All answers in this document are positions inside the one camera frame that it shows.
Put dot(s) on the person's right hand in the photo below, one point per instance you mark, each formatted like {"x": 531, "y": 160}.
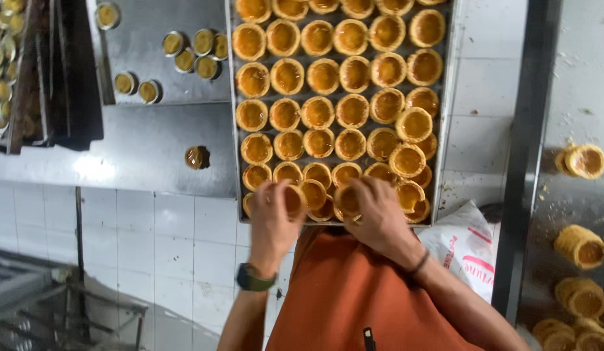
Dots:
{"x": 380, "y": 219}

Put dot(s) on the person's left hand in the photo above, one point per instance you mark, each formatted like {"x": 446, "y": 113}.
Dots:
{"x": 267, "y": 229}

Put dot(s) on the person's left fingers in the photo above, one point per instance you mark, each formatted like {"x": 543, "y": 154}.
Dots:
{"x": 277, "y": 195}

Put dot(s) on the person's right fingers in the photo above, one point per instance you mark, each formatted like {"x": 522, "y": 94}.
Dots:
{"x": 372, "y": 195}

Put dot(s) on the single golden egg tart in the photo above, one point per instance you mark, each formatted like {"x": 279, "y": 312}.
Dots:
{"x": 297, "y": 201}
{"x": 344, "y": 200}

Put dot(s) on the black wrist band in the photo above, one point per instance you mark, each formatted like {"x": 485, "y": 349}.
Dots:
{"x": 420, "y": 262}

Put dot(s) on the black green wrist watch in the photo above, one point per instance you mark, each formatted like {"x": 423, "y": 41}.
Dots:
{"x": 253, "y": 280}

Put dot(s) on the lone dark tart in tin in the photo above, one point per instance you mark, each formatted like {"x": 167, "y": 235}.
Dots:
{"x": 195, "y": 157}

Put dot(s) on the orange shirt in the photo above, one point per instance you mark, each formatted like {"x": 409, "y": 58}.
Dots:
{"x": 345, "y": 292}

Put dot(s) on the batch of baked egg tarts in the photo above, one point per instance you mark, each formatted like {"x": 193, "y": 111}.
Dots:
{"x": 336, "y": 97}

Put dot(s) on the white sack with red print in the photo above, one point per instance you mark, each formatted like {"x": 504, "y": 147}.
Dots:
{"x": 462, "y": 248}

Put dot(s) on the large metal baking tray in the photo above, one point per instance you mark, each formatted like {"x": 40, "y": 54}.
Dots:
{"x": 448, "y": 97}

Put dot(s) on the black pen clip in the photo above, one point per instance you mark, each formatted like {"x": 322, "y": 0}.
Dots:
{"x": 369, "y": 340}

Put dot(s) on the group of tarts in tins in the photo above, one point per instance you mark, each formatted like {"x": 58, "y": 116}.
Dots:
{"x": 204, "y": 66}

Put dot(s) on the stack of pastry tart shells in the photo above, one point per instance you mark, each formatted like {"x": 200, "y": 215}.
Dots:
{"x": 554, "y": 336}
{"x": 582, "y": 297}
{"x": 580, "y": 246}
{"x": 584, "y": 162}
{"x": 594, "y": 339}

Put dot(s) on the small metal baking tray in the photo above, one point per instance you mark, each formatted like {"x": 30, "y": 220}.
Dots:
{"x": 141, "y": 29}

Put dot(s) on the dark rack with tart trays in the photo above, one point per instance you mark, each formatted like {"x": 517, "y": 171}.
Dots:
{"x": 48, "y": 73}

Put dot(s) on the dark metal post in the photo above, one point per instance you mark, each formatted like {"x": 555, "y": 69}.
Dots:
{"x": 523, "y": 146}

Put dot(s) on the grey metal frame stand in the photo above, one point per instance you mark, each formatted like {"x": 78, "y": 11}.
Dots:
{"x": 48, "y": 302}

